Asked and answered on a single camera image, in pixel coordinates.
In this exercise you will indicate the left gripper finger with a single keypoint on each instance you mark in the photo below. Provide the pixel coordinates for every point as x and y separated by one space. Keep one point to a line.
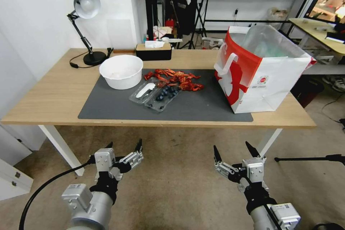
136 157
109 146

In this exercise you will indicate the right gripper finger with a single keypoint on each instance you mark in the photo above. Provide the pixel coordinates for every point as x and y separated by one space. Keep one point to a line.
223 167
252 151

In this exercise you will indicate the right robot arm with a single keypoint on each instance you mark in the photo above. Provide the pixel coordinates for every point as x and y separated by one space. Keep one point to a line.
262 217

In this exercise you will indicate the clear plastic takeout container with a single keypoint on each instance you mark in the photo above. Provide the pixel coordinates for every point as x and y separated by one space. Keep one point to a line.
145 100

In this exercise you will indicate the red and white takeout bag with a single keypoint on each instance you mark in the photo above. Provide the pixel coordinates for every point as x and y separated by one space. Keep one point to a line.
269 92

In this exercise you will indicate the black tissue box wooden lid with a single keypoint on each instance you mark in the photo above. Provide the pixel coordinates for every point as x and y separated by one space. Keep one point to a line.
153 53

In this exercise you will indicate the white plastic bag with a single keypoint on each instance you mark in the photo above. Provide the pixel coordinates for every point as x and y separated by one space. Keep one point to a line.
279 14

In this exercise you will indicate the black tripod leg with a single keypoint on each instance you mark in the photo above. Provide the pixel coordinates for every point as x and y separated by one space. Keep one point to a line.
310 158

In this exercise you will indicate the white paper bowl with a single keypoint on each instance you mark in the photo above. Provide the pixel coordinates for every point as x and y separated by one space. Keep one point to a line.
121 79

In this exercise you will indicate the grey table mat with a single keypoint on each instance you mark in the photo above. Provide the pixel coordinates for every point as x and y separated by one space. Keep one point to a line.
188 106

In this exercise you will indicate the dark blueberries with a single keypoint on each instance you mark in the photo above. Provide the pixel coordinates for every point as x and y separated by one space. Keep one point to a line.
167 92

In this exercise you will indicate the wooden table with white legs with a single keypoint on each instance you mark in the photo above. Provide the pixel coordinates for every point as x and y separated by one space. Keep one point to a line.
54 92

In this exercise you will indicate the red crayfish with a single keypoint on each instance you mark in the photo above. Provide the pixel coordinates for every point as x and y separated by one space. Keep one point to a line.
176 75
161 73
193 76
191 87
148 75

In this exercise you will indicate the black waste bin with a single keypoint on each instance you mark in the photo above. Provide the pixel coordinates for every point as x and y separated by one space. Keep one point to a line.
307 91

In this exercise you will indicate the small black plug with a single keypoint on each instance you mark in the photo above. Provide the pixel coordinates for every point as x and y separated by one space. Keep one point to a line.
110 51

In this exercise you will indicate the white cabinet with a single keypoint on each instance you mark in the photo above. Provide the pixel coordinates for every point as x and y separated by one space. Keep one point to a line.
13 176

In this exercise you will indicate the grey sneakers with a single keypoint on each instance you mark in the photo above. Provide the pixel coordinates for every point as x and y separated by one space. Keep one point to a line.
335 83

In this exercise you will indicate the translucent plastic liner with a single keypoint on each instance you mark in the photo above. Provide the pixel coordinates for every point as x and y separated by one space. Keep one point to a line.
262 41

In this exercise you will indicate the white tissue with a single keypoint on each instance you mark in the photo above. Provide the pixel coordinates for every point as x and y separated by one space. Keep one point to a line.
154 44

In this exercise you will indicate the red and white boxes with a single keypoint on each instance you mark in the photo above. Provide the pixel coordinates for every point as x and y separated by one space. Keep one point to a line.
161 32

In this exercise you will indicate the pale wooden side table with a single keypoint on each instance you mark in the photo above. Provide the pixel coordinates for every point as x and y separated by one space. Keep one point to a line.
310 29

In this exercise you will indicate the black light stand tripod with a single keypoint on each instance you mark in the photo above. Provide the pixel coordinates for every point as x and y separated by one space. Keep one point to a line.
198 22

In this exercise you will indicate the black notebook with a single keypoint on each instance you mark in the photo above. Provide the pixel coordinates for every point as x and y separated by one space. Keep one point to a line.
335 37

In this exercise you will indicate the black and silver desk lamp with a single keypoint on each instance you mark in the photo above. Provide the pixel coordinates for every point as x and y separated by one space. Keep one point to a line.
86 5

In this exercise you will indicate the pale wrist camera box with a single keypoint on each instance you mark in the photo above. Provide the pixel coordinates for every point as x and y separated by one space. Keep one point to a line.
104 160
254 169

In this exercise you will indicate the wall socket with plug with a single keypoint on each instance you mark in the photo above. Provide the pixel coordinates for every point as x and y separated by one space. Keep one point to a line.
236 13

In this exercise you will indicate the black metal frame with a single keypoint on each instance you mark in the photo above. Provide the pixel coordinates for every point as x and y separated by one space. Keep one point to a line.
149 6

